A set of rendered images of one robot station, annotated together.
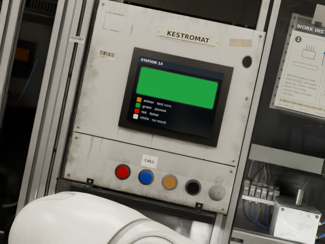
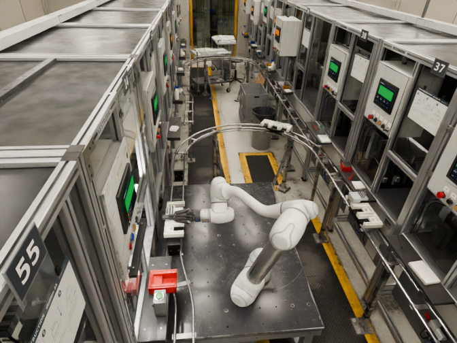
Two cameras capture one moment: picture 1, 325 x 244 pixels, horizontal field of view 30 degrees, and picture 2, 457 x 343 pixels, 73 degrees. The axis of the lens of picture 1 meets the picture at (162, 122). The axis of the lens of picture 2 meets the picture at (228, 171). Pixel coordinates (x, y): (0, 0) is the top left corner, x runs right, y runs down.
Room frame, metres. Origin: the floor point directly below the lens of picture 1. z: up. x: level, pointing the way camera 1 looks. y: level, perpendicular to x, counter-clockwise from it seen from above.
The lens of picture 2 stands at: (1.25, 1.09, 2.49)
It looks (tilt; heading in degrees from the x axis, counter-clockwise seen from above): 34 degrees down; 260
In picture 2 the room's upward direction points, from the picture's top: 2 degrees clockwise
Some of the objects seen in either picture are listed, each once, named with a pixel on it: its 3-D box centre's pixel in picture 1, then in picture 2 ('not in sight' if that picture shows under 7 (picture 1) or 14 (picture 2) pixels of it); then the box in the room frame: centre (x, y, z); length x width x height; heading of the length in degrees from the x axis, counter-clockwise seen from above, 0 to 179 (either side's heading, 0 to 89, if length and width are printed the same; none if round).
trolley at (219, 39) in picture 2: not in sight; (224, 55); (-0.05, -7.21, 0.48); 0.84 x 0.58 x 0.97; 94
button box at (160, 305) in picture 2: not in sight; (158, 302); (1.42, 0.07, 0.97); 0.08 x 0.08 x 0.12; 86
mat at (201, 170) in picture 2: not in sight; (203, 105); (0.71, -5.04, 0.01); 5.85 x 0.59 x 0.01; 86
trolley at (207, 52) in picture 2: not in sight; (211, 69); (0.44, -5.97, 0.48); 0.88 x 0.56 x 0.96; 14
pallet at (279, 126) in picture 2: not in sight; (275, 127); (0.08, -2.21, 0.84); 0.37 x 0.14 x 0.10; 144
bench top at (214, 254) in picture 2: not in sight; (226, 241); (0.94, -0.60, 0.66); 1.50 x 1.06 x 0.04; 86
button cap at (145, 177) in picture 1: (146, 176); not in sight; (1.50, 0.01, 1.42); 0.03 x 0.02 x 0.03; 86
